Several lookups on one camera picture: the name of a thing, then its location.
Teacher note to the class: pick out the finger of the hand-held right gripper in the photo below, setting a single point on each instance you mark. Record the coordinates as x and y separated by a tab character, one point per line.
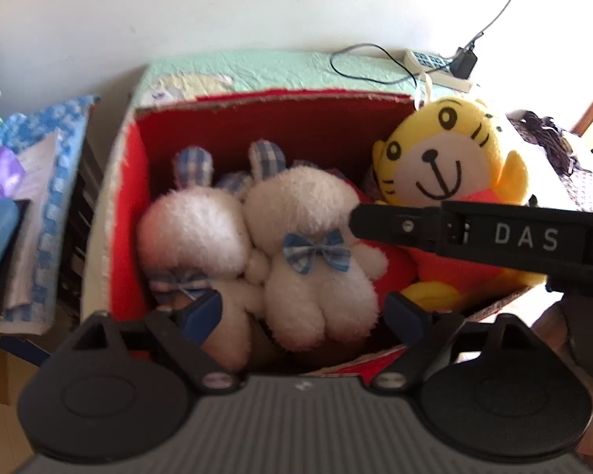
390	224

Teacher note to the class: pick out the blue checked cloth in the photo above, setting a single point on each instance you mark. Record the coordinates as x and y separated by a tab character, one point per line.
64	168

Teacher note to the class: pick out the bear printed bedsheet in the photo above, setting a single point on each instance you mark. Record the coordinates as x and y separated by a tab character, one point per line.
257	69

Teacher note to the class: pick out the purple cloth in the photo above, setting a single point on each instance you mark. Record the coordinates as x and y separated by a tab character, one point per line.
0	177

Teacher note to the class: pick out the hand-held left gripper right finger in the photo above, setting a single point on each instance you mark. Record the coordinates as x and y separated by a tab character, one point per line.
405	313

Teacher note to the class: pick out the red cardboard box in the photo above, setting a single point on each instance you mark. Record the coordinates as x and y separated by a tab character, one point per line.
276	123

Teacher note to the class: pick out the black charger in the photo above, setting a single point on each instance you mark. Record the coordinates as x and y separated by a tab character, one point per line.
464	61

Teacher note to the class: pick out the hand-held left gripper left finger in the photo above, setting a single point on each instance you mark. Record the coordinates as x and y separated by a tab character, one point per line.
202	316

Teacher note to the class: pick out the white plush bunny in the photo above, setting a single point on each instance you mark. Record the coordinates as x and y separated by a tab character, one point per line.
192	232
316	301

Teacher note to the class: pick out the yellow tiger plush toy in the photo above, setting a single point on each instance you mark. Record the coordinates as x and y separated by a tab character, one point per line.
444	158

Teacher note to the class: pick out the person's right hand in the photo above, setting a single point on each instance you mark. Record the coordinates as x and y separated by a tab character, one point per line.
556	331

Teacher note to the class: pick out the dark striped garment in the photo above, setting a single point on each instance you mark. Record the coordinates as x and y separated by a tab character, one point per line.
548	143

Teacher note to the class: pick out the white power strip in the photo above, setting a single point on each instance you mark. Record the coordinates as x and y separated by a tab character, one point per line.
435	66

